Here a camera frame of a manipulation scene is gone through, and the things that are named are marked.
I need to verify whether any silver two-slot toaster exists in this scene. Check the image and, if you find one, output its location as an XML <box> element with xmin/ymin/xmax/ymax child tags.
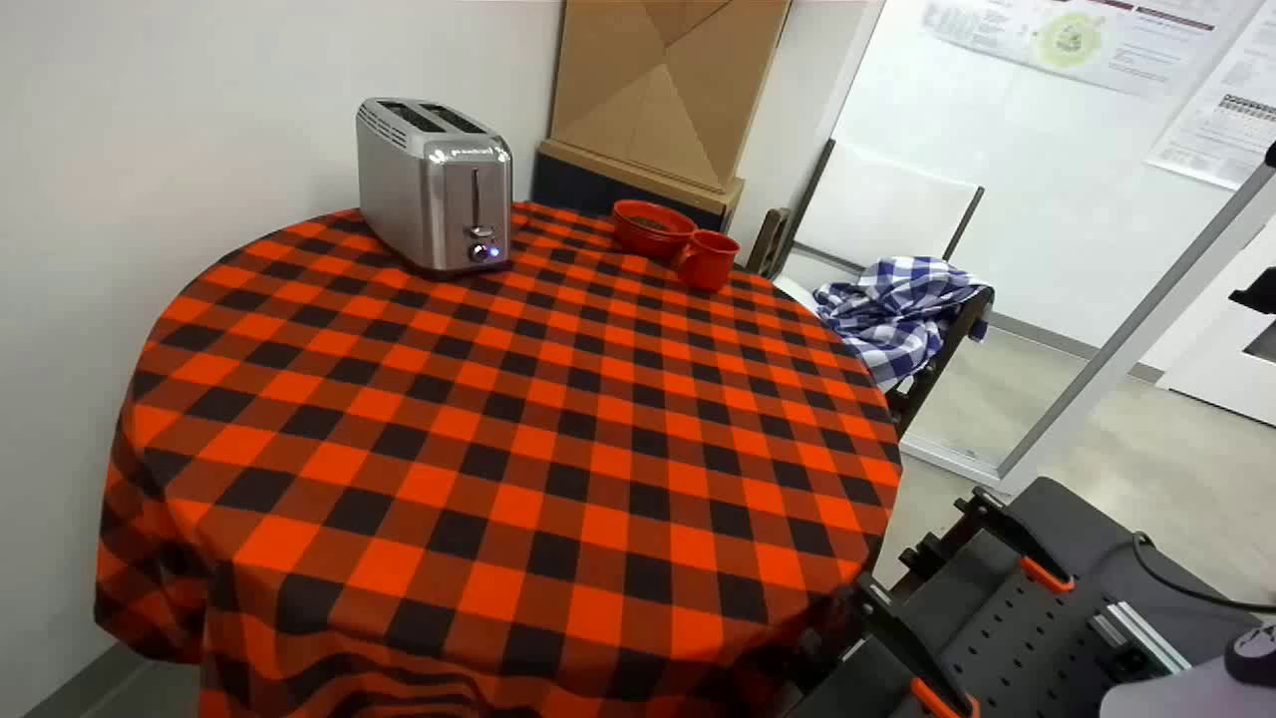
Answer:
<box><xmin>356</xmin><ymin>97</ymin><xmax>515</xmax><ymax>277</ymax></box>

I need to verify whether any red cup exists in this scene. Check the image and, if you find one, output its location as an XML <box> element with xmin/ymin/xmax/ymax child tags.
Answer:
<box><xmin>679</xmin><ymin>230</ymin><xmax>736</xmax><ymax>294</ymax></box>

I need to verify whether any red bowl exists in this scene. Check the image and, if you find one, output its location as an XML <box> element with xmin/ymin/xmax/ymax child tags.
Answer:
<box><xmin>611</xmin><ymin>199</ymin><xmax>695</xmax><ymax>263</ymax></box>

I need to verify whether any red black checkered tablecloth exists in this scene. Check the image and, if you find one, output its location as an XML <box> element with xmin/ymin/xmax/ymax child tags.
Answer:
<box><xmin>95</xmin><ymin>202</ymin><xmax>902</xmax><ymax>718</ymax></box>

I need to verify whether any blue white checkered cloth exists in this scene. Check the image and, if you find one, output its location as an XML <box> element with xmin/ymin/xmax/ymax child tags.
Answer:
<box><xmin>813</xmin><ymin>257</ymin><xmax>985</xmax><ymax>390</ymax></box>

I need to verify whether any brown cardboard box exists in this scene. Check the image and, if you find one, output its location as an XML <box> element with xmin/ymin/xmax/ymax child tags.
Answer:
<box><xmin>551</xmin><ymin>0</ymin><xmax>789</xmax><ymax>199</ymax></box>

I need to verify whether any white whiteboard panel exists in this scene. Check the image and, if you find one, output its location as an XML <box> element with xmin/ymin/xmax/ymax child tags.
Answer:
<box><xmin>796</xmin><ymin>144</ymin><xmax>985</xmax><ymax>263</ymax></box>

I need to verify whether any black cart with orange trim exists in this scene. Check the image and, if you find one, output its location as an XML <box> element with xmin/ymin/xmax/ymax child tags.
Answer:
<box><xmin>783</xmin><ymin>479</ymin><xmax>1276</xmax><ymax>718</ymax></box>

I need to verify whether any grey metal pole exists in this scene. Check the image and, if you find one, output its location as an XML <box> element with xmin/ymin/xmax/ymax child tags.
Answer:
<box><xmin>997</xmin><ymin>144</ymin><xmax>1276</xmax><ymax>495</ymax></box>

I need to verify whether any poster with green circle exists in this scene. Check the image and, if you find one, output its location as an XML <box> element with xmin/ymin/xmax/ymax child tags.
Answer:
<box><xmin>919</xmin><ymin>0</ymin><xmax>1260</xmax><ymax>97</ymax></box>

